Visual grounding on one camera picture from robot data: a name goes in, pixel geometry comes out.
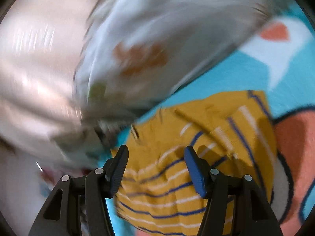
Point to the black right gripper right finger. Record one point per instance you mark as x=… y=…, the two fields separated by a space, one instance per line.
x=252 y=214

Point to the white leaf print pillow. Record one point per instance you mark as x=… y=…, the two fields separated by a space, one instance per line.
x=137 y=53

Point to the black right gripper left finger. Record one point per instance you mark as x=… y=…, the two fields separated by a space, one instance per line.
x=60 y=214

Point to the yellow striped knit sweater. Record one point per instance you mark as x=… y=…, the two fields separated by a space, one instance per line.
x=164 y=189

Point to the turquoise star fleece blanket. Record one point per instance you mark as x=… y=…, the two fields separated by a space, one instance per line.
x=285 y=71

